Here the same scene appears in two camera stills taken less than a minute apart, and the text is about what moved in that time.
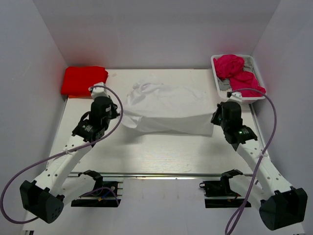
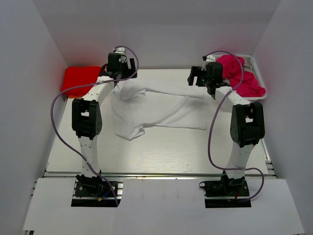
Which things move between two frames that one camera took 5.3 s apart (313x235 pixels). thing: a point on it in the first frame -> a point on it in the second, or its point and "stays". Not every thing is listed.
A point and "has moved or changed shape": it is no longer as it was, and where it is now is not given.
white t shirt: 163,106 has moved or changed shape
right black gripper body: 217,119 -> 206,79
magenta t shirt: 231,67 stays
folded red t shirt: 77,81 stays
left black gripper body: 113,113 -> 122,70
